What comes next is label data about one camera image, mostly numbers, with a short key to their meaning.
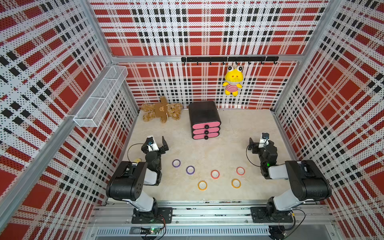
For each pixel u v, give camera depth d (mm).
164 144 825
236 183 842
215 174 881
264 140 780
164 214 739
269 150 705
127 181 464
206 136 1007
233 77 912
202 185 840
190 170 888
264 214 715
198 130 959
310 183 459
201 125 907
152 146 756
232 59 897
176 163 921
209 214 751
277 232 691
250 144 845
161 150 805
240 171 885
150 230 695
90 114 690
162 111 1124
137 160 906
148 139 756
